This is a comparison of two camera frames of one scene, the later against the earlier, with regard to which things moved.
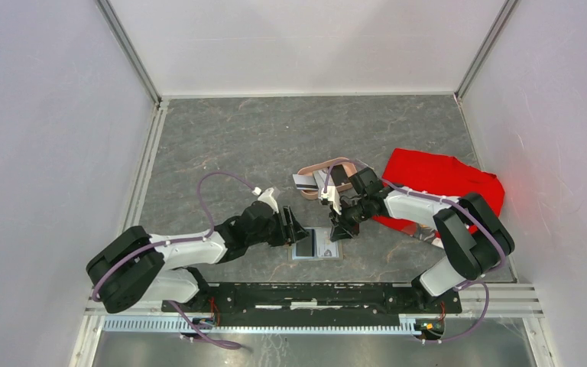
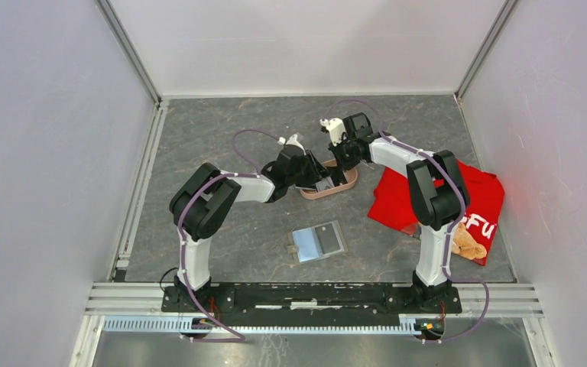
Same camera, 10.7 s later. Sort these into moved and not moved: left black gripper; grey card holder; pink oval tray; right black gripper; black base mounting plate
Moved: left black gripper; right black gripper
Not moved: grey card holder; pink oval tray; black base mounting plate
